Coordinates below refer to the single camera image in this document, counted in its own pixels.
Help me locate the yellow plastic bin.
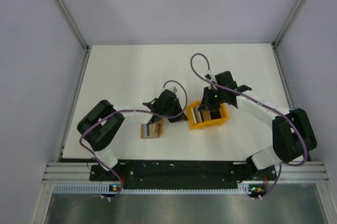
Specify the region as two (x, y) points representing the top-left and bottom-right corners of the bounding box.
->
(185, 100), (230, 130)

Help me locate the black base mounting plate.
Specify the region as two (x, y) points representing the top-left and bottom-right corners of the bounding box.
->
(89, 158), (277, 190)

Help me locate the aluminium frame post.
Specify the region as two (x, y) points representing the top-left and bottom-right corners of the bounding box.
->
(39, 0), (92, 51)
(271, 0), (323, 47)

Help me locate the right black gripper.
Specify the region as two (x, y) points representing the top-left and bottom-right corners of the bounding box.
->
(198, 86), (226, 111)

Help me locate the left aluminium frame post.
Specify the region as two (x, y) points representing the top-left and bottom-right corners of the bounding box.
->
(39, 0), (92, 51)

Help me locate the black card in bin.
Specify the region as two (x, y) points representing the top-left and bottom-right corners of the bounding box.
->
(210, 110), (222, 120)

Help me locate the silver VIP card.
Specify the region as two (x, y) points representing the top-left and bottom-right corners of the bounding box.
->
(191, 107), (201, 125)

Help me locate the white slotted cable duct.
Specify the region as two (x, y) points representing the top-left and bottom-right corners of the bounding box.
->
(53, 184), (265, 195)

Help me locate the purple cable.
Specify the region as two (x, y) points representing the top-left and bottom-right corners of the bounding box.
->
(80, 80), (188, 201)
(190, 53), (308, 200)

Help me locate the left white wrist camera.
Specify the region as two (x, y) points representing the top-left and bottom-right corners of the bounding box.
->
(170, 87), (177, 94)

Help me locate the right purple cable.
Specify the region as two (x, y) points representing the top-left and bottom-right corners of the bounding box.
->
(190, 53), (308, 200)

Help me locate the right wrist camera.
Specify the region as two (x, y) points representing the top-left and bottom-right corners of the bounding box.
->
(205, 69), (215, 82)

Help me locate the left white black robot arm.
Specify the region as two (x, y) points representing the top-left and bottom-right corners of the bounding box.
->
(77, 87), (187, 180)

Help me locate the aluminium front rail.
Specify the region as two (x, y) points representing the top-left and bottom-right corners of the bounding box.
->
(43, 160), (329, 184)

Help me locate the gold VIP card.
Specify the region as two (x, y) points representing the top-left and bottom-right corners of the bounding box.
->
(201, 111), (211, 122)

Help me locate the orange leather card holder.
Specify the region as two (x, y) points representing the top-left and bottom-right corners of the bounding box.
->
(141, 119), (163, 139)

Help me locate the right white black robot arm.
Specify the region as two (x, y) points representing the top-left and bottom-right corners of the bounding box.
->
(199, 71), (317, 180)

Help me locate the right aluminium frame post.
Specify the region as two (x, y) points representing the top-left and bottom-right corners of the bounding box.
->
(271, 0), (323, 47)

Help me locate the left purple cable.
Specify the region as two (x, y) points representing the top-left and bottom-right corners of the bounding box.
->
(80, 80), (188, 201)

